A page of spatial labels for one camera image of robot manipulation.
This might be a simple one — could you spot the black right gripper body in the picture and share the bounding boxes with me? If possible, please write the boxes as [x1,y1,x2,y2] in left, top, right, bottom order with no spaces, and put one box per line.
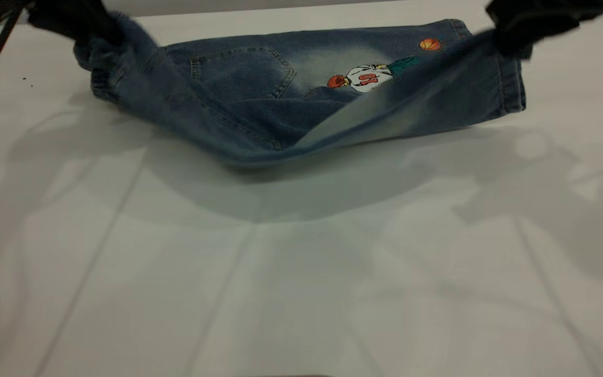
[485,0,603,32]

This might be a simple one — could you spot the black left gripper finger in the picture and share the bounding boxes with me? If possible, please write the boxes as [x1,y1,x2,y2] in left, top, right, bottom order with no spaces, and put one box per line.
[74,18,125,47]

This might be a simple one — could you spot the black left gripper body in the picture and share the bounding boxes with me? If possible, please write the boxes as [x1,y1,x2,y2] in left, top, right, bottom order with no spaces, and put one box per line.
[27,0,111,38]

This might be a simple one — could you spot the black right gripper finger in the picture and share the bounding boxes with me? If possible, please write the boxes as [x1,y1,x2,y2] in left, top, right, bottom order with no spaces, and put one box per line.
[495,26,535,59]

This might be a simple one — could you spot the blue denim shorts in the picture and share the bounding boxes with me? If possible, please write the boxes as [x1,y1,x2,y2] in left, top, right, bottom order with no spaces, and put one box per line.
[74,13,527,169]

